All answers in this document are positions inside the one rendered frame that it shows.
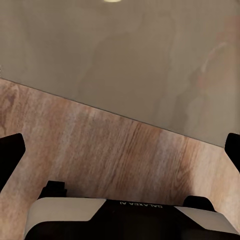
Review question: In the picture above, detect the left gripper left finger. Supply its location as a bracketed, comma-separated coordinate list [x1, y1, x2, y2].
[0, 133, 25, 192]

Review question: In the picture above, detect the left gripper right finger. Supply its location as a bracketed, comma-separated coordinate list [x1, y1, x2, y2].
[224, 132, 240, 172]

